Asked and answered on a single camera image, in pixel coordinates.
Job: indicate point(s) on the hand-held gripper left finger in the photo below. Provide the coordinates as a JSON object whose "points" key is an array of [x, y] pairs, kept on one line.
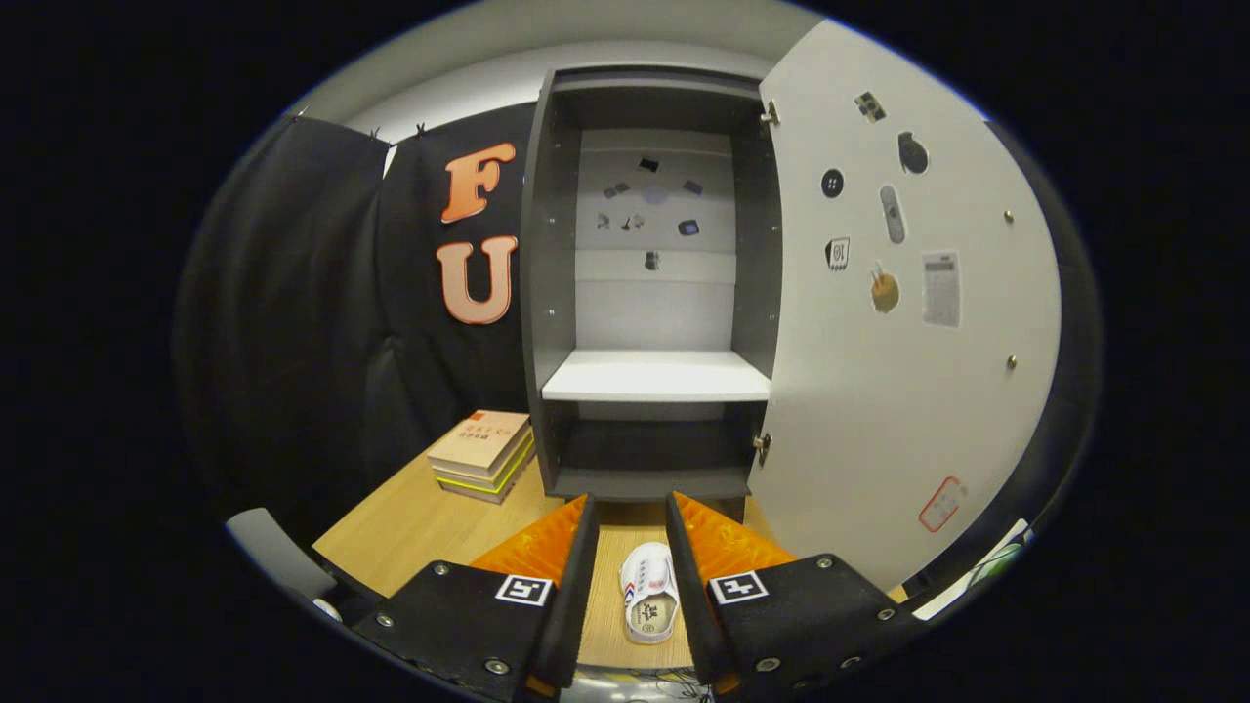
{"points": [[576, 605]]}

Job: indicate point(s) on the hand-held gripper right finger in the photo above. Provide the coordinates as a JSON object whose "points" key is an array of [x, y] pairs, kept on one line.
{"points": [[688, 605]]}

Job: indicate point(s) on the white shoe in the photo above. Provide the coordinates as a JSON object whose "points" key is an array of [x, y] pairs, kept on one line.
{"points": [[649, 605]]}

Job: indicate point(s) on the beige shoe cabinet door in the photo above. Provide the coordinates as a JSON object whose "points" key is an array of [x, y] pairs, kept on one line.
{"points": [[908, 410]]}

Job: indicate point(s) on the grey-edged book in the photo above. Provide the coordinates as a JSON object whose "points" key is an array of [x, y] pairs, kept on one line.
{"points": [[483, 493]]}

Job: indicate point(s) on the yellow-edged book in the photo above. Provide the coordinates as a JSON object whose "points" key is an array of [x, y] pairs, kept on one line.
{"points": [[513, 467]]}

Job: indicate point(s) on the beige orange cover book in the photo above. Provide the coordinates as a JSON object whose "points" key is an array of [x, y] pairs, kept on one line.
{"points": [[479, 439]]}

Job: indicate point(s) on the white flat object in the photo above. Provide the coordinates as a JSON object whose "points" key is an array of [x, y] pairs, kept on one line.
{"points": [[977, 576]]}

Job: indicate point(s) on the black backdrop cloth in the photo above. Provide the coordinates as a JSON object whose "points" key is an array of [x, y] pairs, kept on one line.
{"points": [[293, 342]]}

